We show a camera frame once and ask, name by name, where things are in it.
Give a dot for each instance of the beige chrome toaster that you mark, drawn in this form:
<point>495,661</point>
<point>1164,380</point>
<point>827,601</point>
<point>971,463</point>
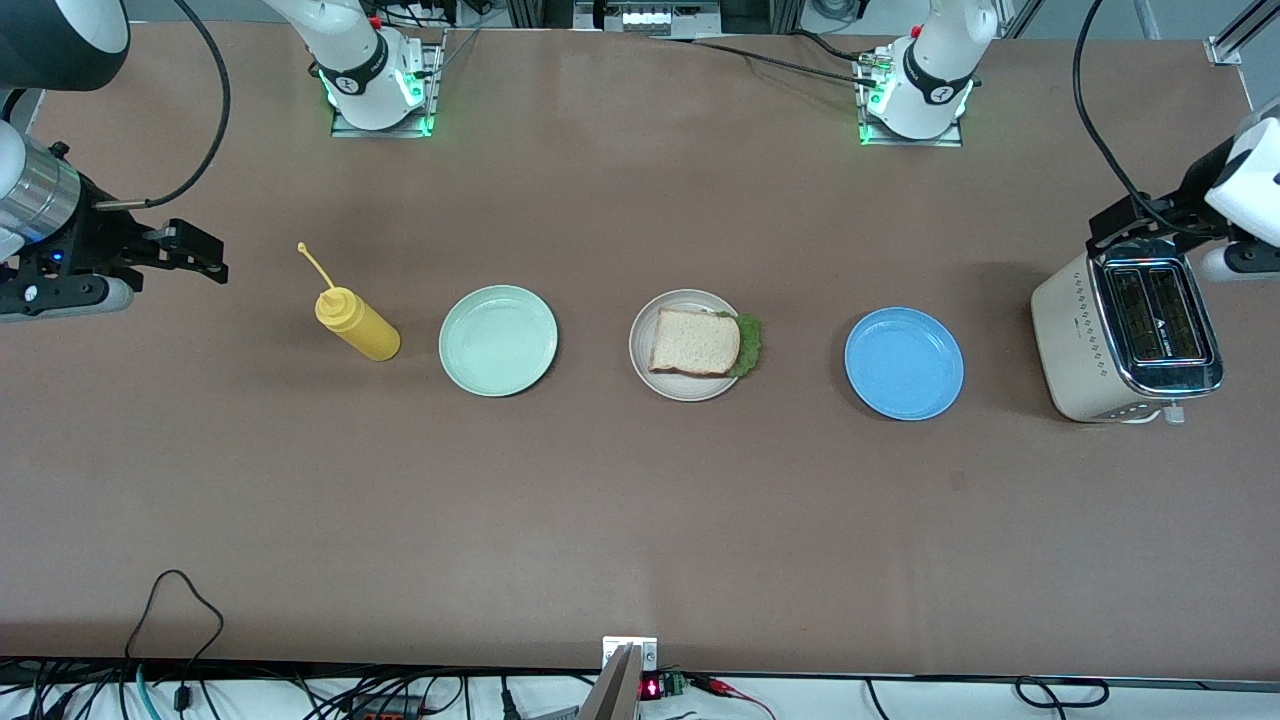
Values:
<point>1075,350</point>

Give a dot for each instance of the brown bread slice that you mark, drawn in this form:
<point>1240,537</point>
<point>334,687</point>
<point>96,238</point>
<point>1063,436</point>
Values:
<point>695,342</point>

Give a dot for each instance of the beige plate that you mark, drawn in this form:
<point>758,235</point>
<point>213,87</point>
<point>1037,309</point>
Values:
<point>690,390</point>

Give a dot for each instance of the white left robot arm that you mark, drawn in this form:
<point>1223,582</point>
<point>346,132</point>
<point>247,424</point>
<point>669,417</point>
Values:
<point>950,40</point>

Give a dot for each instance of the red clip leads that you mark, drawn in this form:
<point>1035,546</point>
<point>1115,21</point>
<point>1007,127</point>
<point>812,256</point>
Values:
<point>715,685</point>

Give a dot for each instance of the aluminium frame corner bracket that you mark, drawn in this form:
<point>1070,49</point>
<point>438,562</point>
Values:
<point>1225,50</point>

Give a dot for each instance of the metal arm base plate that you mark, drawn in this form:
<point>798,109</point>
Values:
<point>915,143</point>
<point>437,80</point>

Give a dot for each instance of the grey camera mount beam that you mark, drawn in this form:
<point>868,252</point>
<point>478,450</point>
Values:
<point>612,695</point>

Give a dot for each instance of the small metal bracket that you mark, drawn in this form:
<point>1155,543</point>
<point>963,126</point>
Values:
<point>648,652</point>

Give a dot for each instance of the power unit white lights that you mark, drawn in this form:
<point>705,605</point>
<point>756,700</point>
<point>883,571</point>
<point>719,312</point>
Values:
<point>650,18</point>

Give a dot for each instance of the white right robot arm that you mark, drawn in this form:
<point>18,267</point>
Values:
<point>340,35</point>

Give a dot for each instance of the blue plate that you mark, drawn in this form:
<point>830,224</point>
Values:
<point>904,363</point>

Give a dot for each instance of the yellow mustard squeeze bottle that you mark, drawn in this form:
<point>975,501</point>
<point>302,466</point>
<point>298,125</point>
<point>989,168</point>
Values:
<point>370,335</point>

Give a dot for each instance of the mint green plate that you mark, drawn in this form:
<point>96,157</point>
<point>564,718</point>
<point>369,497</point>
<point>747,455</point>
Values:
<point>498,340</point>

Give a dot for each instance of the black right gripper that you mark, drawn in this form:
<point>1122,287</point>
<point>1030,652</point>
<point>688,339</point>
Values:
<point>98,240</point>

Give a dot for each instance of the green lettuce leaf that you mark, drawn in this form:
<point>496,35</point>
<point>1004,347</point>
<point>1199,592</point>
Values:
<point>750,345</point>

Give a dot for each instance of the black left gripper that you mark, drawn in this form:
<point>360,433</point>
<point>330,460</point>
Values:
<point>1176,203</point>

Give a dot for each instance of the circuit board red display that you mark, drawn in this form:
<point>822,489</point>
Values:
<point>652,688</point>

